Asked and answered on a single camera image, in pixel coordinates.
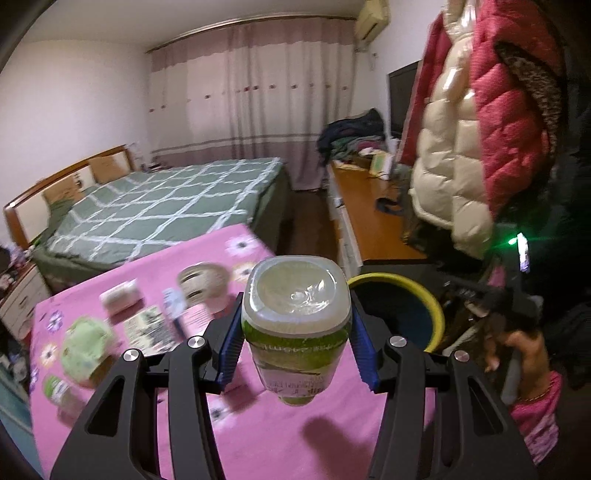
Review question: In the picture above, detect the pile of dark clothes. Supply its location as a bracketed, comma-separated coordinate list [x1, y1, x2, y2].
[317, 108, 386, 165]

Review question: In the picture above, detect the pink strawberry milk carton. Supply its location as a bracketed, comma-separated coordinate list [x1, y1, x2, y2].
[163, 288, 230, 339]

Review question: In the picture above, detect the black television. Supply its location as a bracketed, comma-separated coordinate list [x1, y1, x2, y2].
[388, 61, 420, 139]

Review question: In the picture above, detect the white grey cardboard box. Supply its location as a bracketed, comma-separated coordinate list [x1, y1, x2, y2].
[123, 305, 178, 357]

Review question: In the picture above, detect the wall air conditioner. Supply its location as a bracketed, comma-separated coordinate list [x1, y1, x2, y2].
[355, 0, 390, 46]

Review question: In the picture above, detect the red puffer jacket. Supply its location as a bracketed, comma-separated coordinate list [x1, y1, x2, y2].
[398, 1, 561, 220]

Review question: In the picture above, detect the pink floral tablecloth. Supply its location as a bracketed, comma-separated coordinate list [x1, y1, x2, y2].
[28, 223, 438, 480]

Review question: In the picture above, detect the yellow rimmed trash bin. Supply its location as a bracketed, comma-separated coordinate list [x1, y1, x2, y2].
[349, 272, 445, 352]

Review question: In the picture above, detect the green snack bag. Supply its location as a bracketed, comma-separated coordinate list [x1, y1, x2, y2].
[60, 316, 117, 388]

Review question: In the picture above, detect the cream puffer jacket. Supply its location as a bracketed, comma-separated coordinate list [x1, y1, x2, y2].
[410, 1, 493, 259]

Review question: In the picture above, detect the white bedside table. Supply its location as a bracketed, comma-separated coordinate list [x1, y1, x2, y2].
[1, 263, 51, 342]

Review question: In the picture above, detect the long wooden sideboard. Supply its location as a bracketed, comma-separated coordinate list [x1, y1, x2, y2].
[327, 165, 425, 278]

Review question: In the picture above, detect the person's right hand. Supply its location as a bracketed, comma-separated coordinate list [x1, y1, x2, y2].
[484, 330, 551, 401]

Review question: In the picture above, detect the pink white curtain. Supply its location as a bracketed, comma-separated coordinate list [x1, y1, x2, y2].
[147, 17, 356, 190]

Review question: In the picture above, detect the wooden headboard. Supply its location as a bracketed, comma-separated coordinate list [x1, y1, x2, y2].
[3, 145, 135, 250]

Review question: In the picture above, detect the brown pillow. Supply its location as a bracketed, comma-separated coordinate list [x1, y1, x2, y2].
[88, 152, 132, 185]
[42, 176, 84, 206]

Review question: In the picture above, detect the green coconut drink bottle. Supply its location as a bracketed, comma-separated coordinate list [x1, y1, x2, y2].
[242, 255, 352, 406]

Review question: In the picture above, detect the clear jar green label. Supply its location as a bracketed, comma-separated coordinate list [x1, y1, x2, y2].
[43, 374, 85, 418]

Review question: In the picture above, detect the green quilted bed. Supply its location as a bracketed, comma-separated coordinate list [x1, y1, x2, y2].
[32, 158, 293, 291]

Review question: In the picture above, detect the white pill bottle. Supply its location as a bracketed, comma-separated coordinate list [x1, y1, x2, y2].
[99, 279, 142, 316]

